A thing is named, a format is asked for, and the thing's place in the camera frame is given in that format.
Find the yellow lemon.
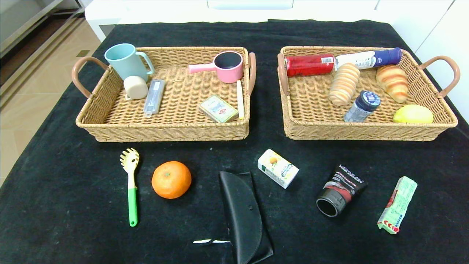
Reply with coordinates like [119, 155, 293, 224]
[393, 104, 434, 124]

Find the black table cloth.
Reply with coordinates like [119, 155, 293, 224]
[0, 19, 469, 264]

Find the grey metal shelf unit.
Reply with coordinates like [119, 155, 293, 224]
[0, 0, 86, 109]

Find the golden croissant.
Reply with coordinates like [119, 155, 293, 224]
[376, 65, 409, 103]

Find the small cream cup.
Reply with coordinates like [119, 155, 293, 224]
[123, 76, 149, 100]

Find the small pink handled pot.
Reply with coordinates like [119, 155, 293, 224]
[188, 51, 244, 84]

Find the clear plastic case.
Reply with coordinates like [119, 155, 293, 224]
[143, 79, 165, 118]

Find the small clear bottle dark cap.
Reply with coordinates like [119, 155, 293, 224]
[344, 90, 381, 122]

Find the yellow pasta spoon green handle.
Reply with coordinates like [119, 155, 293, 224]
[120, 148, 140, 227]

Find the red drink can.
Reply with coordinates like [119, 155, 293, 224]
[285, 54, 336, 77]

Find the black glasses case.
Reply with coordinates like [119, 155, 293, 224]
[219, 171, 274, 264]

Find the wicker basket with brown handles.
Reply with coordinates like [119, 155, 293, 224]
[277, 46, 461, 141]
[72, 46, 256, 143]

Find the small white juice box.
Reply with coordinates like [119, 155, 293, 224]
[257, 149, 299, 189]

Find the green snack packet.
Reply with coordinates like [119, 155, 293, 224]
[377, 176, 418, 234]

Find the pale wooden stick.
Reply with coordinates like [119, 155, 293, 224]
[236, 80, 245, 120]

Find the orange fruit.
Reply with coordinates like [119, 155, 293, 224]
[151, 161, 192, 199]

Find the green card box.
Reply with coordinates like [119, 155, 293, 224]
[199, 95, 239, 123]

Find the light blue mug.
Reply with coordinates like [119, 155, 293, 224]
[104, 43, 155, 82]

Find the black cleanser tube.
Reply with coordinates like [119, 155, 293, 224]
[316, 164, 368, 218]

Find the white bottle with blue cap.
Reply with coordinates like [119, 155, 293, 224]
[334, 47, 402, 71]

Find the striped spiral bread roll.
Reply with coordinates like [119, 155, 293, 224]
[328, 63, 361, 106]

